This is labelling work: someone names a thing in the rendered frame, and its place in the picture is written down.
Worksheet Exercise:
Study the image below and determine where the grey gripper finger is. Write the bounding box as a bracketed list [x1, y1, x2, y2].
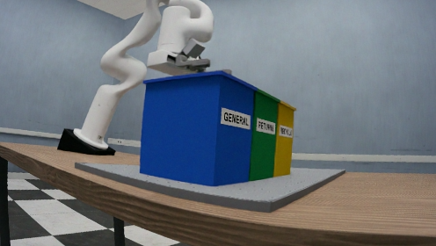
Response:
[187, 65, 232, 75]
[175, 54, 211, 69]

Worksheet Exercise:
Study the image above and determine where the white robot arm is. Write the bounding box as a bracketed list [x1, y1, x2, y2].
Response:
[74, 0, 214, 149]

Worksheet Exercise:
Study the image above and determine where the yellow recycle bin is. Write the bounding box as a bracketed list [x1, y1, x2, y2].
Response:
[273, 101, 296, 177]

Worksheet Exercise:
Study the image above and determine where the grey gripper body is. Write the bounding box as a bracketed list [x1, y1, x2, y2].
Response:
[147, 50, 200, 76]

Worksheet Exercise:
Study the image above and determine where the blue bin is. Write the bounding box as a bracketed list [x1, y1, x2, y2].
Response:
[140, 70, 258, 187]

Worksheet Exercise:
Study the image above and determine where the green bin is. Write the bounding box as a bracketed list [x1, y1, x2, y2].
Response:
[249, 89, 280, 182]

